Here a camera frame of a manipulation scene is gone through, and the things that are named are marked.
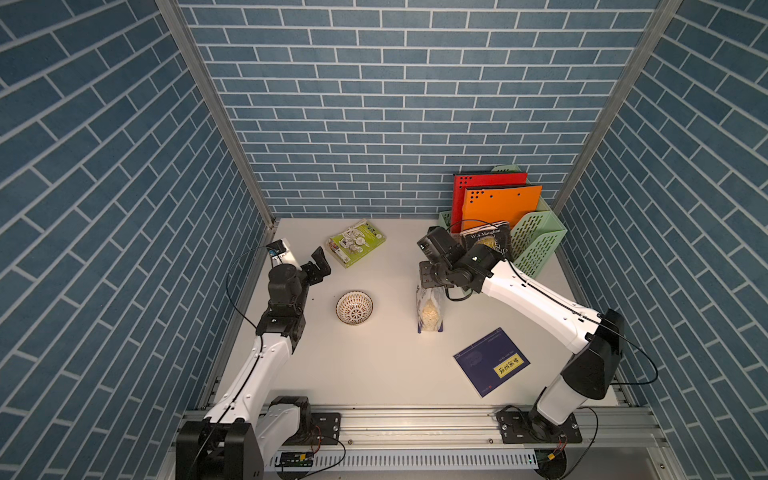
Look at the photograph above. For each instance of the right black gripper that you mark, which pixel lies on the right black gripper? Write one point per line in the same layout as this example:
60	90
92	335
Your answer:
424	267

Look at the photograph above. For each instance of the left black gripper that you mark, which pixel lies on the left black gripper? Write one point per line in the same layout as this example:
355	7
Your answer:
316	276

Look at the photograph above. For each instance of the oats bag clear purple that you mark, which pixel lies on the oats bag clear purple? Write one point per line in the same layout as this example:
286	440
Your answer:
429	308

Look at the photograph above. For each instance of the patterned red white bowl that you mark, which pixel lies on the patterned red white bowl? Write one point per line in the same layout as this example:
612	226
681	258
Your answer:
354	307

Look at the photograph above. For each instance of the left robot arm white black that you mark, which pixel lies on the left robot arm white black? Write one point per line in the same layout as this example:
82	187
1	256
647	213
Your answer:
234	440

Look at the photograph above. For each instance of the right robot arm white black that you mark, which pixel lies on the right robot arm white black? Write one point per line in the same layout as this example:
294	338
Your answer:
595	339

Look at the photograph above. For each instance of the green comic paperback book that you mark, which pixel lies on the green comic paperback book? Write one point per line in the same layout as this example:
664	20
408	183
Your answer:
355	242

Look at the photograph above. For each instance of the dark paperback novel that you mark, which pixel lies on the dark paperback novel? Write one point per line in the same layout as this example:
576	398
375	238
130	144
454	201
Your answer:
495	235

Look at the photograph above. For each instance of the orange folder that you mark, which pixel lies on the orange folder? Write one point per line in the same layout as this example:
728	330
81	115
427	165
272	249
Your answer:
490	205

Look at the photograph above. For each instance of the red folder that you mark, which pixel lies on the red folder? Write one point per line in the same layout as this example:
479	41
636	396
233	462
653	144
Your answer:
463	182

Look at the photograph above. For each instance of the purple booklet yellow label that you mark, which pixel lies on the purple booklet yellow label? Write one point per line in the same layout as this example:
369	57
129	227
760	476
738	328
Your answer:
491	361

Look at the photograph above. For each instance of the small black controller box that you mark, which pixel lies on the small black controller box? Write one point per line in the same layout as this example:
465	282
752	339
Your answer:
301	460

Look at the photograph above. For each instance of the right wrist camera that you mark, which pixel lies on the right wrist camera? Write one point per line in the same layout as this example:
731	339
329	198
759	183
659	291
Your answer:
440	247

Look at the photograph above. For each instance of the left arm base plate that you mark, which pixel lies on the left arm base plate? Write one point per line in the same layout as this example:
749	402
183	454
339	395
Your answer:
324	429

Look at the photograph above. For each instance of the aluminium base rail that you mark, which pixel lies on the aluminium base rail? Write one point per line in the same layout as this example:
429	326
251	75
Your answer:
465	427

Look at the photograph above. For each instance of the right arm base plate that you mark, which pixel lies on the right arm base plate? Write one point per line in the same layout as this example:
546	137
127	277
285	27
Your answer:
515	428

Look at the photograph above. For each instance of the white slotted cable duct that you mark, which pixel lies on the white slotted cable duct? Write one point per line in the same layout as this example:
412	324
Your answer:
416	460

